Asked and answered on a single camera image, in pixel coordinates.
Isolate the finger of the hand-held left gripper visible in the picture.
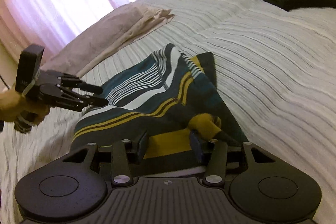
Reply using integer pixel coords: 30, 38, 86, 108
59, 74, 103, 95
60, 86, 109, 112

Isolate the striped knit sweater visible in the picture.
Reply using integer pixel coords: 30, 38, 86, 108
71, 43, 248, 170

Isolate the pink pillow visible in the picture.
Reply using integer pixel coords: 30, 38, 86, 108
39, 2, 175, 77

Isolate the person's left hand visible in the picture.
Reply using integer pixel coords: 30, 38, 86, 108
0, 90, 51, 125

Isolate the striped grey bed cover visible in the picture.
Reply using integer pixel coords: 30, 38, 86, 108
0, 0, 336, 214

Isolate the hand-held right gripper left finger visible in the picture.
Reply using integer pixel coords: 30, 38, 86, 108
62, 131, 149, 187

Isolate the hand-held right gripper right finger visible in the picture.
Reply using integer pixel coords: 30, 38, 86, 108
189, 130, 277, 186

